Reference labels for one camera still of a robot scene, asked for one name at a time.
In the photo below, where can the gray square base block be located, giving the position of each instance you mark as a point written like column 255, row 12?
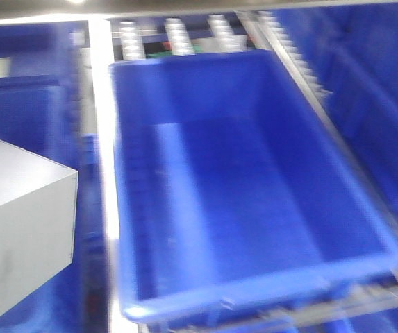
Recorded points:
column 37, row 221

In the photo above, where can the blue target bin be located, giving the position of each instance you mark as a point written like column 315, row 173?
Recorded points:
column 232, row 194

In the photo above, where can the blue bin left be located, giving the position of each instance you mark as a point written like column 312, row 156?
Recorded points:
column 40, row 111

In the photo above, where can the steel shelf divider rail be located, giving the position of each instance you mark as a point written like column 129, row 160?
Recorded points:
column 101, row 55

